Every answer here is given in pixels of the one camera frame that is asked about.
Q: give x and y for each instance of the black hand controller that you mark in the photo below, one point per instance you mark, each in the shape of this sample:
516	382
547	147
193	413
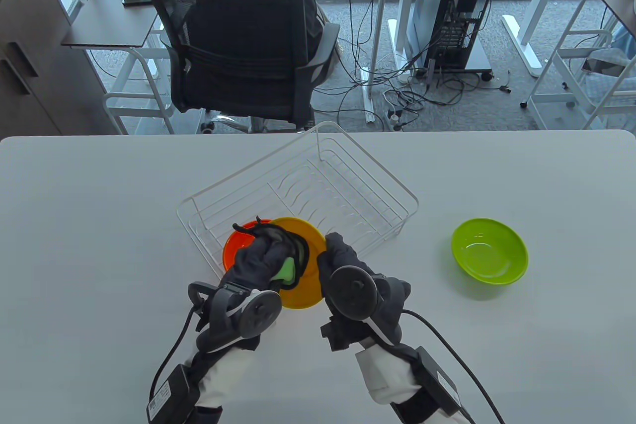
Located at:
353	292
258	312

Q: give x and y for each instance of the person's right hand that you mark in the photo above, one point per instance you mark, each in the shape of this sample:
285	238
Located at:
343	255

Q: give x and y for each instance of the black left hand controller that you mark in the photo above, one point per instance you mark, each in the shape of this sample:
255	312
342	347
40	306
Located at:
258	312

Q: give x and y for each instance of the green plastic bowl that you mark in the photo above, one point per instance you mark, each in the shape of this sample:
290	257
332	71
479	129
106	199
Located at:
497	255

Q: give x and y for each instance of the dark grey bag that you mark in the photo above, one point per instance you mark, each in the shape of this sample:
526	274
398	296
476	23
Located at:
603	63

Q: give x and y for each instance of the black right hand controller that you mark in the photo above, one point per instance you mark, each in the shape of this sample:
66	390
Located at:
353	292

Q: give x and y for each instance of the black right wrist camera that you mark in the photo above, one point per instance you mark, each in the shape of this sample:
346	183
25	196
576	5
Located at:
343	337

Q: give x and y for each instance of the person's left forearm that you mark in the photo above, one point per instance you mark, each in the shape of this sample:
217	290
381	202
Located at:
223	379

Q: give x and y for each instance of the green and grey hand towel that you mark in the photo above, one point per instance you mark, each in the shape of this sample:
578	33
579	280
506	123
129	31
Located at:
287	270

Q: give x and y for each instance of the black right wrist box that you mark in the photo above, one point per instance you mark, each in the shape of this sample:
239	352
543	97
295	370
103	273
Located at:
437	379

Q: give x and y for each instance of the black computer tower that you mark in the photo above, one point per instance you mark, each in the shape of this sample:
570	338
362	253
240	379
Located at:
462	21

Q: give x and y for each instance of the person's left hand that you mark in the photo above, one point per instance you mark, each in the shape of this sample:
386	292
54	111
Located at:
251	262

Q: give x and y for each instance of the computer stand on casters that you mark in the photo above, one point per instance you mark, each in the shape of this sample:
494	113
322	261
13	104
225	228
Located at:
479	63

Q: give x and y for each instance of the black wrist box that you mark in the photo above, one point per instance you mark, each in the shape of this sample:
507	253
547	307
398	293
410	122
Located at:
171	394
437	379

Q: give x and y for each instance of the brown cabinet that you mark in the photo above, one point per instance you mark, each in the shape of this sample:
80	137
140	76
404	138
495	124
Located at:
35	71

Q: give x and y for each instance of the black left wrist box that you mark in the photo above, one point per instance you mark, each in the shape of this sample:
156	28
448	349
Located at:
171	394

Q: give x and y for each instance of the red plastic bowl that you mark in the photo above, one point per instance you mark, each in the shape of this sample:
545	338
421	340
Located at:
236	245

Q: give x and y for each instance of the yellow plastic bowl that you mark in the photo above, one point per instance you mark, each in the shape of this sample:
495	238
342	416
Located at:
308	245

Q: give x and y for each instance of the black mesh office chair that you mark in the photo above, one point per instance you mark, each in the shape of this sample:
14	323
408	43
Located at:
238	31

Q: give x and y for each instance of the white power strip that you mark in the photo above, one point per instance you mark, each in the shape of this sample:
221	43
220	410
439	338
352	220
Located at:
394	118

